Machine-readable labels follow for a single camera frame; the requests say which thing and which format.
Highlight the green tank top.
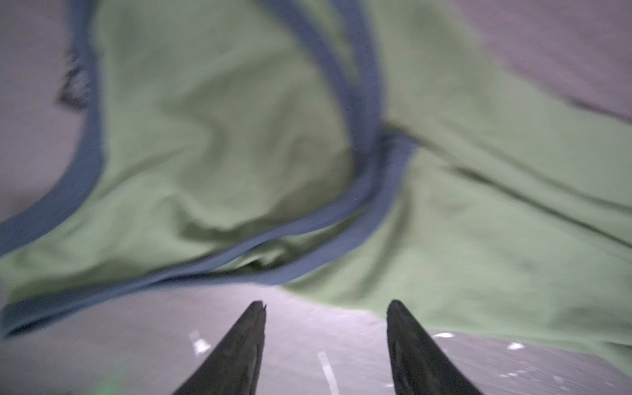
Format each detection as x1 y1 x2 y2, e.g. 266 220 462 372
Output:
1 1 631 373

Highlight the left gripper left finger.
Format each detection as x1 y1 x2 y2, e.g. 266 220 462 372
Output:
174 301 267 395

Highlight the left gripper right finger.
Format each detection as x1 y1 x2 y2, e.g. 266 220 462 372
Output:
387 300 482 395

